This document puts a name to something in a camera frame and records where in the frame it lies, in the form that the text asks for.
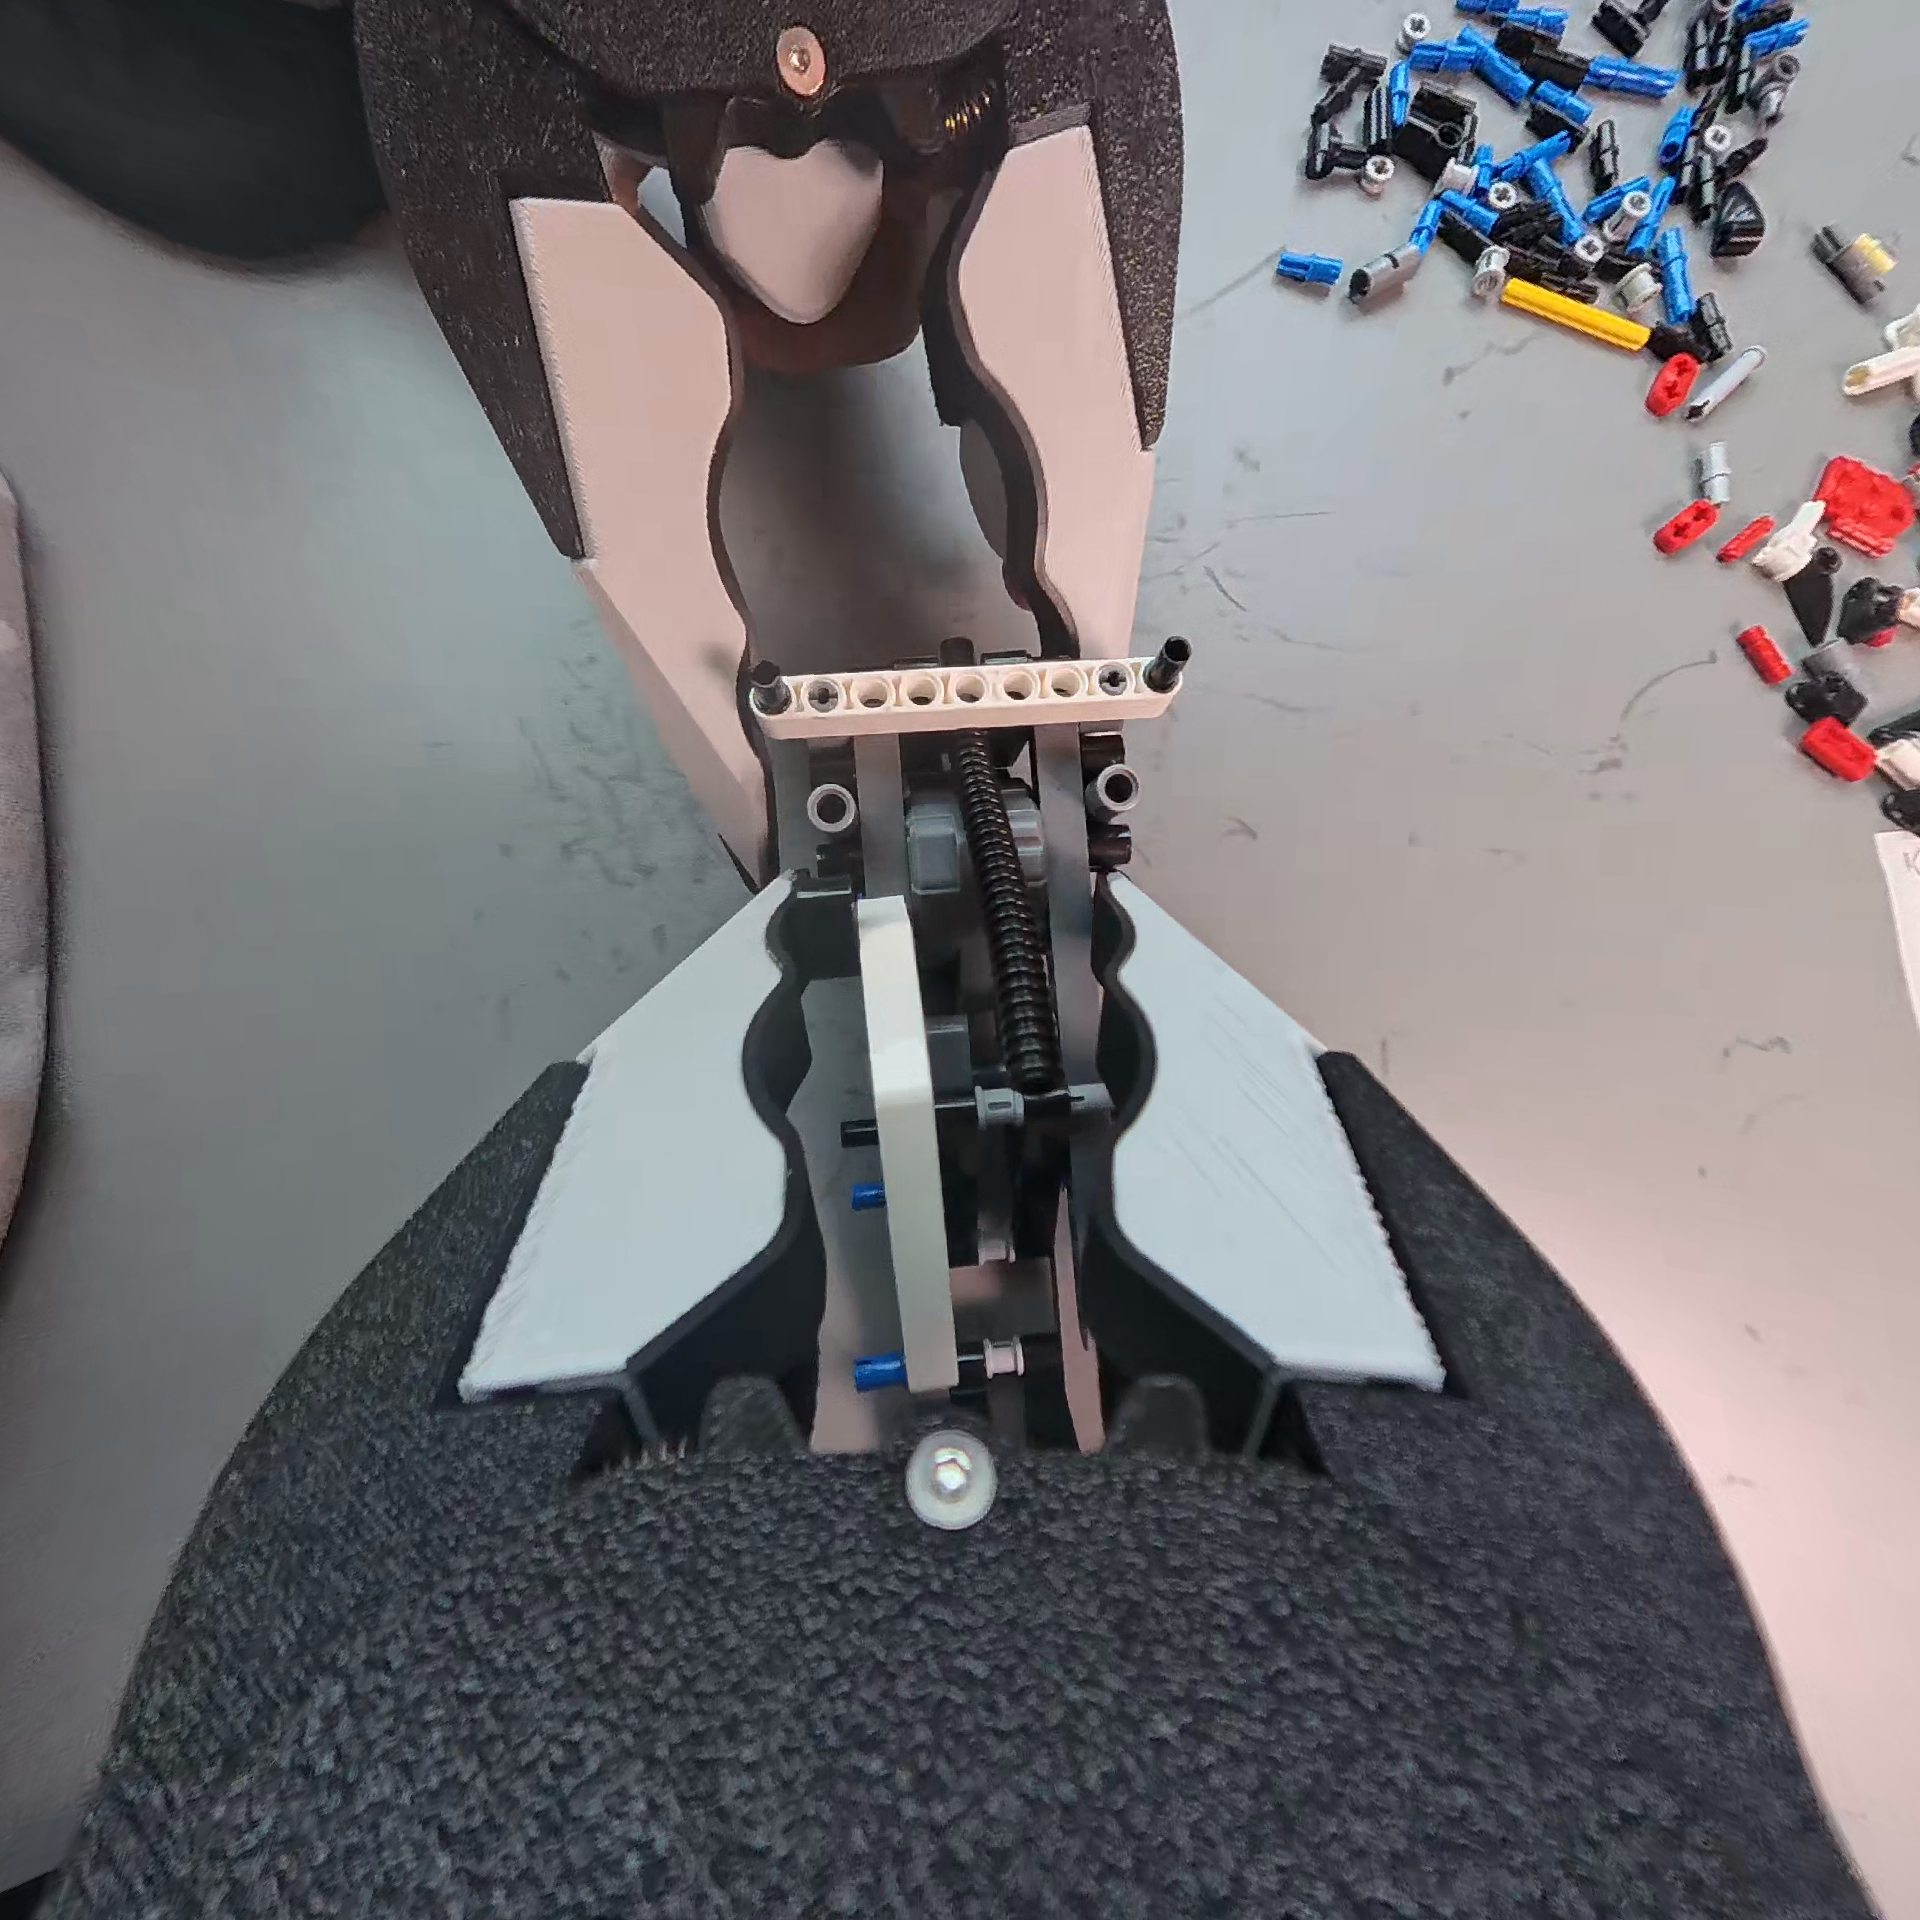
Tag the pile of red white pieces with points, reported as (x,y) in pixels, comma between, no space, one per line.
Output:
(1869,503)

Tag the person's grey printed sweatshirt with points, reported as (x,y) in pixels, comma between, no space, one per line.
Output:
(17,902)

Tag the toy sticker sheet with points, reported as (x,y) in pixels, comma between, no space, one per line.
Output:
(1902,932)

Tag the pile of blue black pins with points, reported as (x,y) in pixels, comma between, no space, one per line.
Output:
(1562,308)

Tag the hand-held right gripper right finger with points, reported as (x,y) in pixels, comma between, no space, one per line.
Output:
(1259,1184)

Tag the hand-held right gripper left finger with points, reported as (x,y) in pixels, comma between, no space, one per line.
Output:
(644,1184)

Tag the person's left hand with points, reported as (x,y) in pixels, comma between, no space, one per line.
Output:
(833,349)

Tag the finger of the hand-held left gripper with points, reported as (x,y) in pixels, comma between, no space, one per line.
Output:
(1065,376)
(628,420)

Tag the white bent toy beam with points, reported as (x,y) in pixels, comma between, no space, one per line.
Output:
(907,1127)

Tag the grey black toy chassis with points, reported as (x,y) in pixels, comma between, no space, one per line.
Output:
(1020,902)

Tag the grey desk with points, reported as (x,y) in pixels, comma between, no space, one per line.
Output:
(1499,902)

